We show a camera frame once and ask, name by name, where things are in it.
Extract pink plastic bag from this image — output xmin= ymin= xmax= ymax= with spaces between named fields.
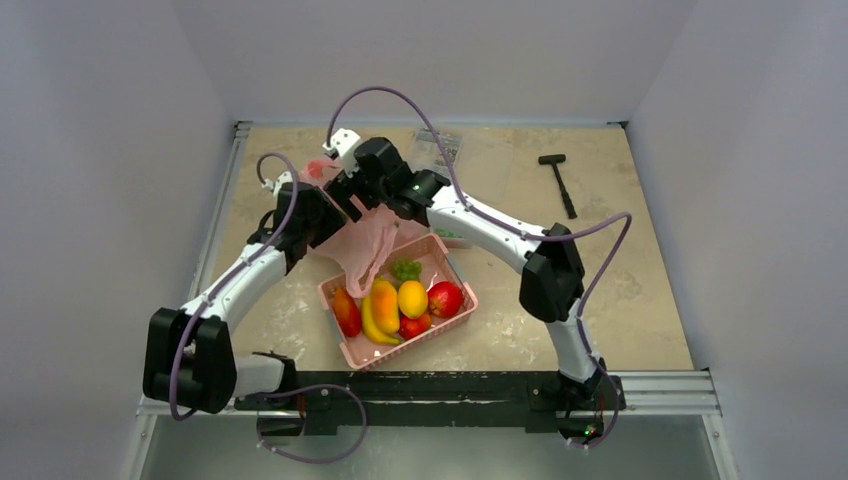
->
xmin=301 ymin=157 xmax=432 ymax=301

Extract green fake grapes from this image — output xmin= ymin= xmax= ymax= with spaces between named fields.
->
xmin=389 ymin=258 xmax=422 ymax=283

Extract red fake fruit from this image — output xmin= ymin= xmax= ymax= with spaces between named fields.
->
xmin=331 ymin=287 xmax=362 ymax=338

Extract orange yellow fake mango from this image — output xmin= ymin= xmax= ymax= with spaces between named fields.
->
xmin=370 ymin=279 xmax=400 ymax=334

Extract orange fake fruit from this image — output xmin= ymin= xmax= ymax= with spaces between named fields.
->
xmin=397 ymin=280 xmax=429 ymax=319

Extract yellow fake banana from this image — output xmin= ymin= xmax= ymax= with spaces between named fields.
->
xmin=362 ymin=296 xmax=401 ymax=346

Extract red fake apple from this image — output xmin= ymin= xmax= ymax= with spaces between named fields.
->
xmin=427 ymin=281 xmax=464 ymax=319

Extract red orange fake pear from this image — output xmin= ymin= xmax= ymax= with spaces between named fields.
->
xmin=397 ymin=313 xmax=432 ymax=341

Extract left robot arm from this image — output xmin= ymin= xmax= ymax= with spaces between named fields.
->
xmin=142 ymin=180 xmax=345 ymax=421

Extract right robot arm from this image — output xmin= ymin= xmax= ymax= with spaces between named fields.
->
xmin=323 ymin=130 xmax=625 ymax=412

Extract green labelled small plastic case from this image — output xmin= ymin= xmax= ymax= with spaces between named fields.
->
xmin=432 ymin=228 xmax=473 ymax=249

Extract pink plastic basket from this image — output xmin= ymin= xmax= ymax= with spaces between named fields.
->
xmin=318 ymin=234 xmax=479 ymax=371

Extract black hammer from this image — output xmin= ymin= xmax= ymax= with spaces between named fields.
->
xmin=537 ymin=153 xmax=578 ymax=220

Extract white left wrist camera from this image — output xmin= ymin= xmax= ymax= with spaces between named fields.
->
xmin=262 ymin=171 xmax=295 ymax=196

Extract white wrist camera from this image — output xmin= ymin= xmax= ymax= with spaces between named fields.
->
xmin=262 ymin=171 xmax=295 ymax=196
xmin=322 ymin=128 xmax=364 ymax=177

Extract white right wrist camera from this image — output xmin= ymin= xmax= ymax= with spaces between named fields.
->
xmin=322 ymin=128 xmax=364 ymax=177

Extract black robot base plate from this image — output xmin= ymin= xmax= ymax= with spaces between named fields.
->
xmin=235 ymin=371 xmax=627 ymax=439

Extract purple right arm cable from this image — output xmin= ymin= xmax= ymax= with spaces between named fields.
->
xmin=324 ymin=86 xmax=634 ymax=452

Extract aluminium table frame rail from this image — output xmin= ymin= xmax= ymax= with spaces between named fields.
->
xmin=142 ymin=129 xmax=720 ymax=450

